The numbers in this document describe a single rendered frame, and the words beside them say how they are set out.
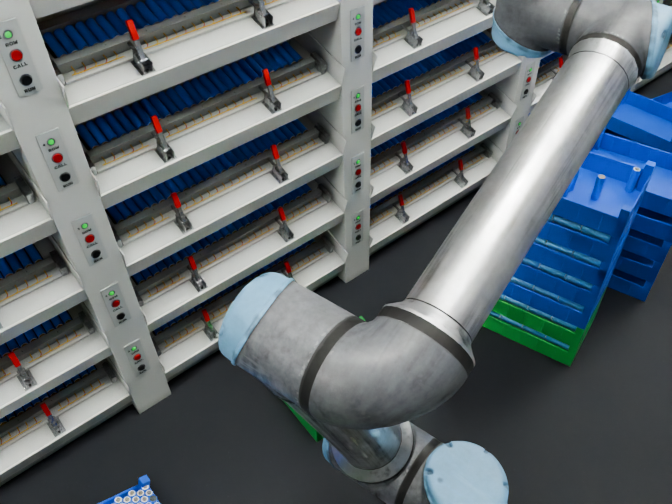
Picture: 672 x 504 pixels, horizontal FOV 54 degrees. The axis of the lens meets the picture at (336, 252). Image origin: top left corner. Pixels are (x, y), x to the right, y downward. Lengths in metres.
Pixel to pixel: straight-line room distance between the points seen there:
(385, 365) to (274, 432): 1.09
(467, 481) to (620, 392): 0.79
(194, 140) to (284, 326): 0.79
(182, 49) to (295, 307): 0.74
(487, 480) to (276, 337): 0.63
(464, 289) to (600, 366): 1.27
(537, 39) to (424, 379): 0.52
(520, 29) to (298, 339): 0.54
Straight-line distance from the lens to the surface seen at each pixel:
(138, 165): 1.39
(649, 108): 2.78
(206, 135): 1.44
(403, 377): 0.66
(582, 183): 1.69
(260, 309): 0.72
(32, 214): 1.35
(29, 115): 1.22
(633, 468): 1.80
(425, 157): 2.00
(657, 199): 1.91
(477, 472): 1.23
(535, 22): 0.97
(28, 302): 1.47
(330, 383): 0.67
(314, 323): 0.69
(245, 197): 1.57
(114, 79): 1.28
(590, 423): 1.83
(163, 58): 1.32
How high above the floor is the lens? 1.50
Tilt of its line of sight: 45 degrees down
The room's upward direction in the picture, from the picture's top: 2 degrees counter-clockwise
